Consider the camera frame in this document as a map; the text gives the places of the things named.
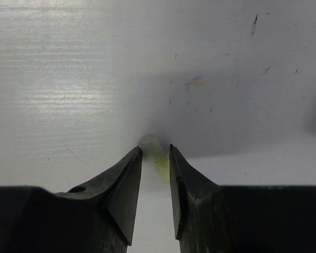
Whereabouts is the pale yellow small cap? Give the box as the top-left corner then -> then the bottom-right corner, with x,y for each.
138,134 -> 170,183

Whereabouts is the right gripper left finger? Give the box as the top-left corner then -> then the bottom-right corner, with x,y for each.
56,147 -> 142,252

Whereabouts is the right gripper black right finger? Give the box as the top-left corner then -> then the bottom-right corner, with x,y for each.
169,145 -> 226,252

